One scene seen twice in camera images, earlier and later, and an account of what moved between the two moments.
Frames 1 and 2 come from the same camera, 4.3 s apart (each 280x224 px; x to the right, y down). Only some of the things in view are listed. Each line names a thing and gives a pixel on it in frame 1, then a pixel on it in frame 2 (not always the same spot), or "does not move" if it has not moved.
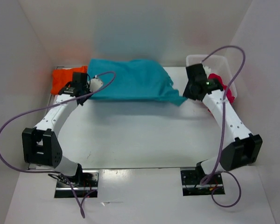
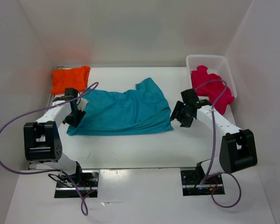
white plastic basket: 219,65 does not move
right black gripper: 186,93 -> 185,122
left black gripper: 87,87 -> 75,122
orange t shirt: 60,77 does not move
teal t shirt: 131,79 -> 142,109
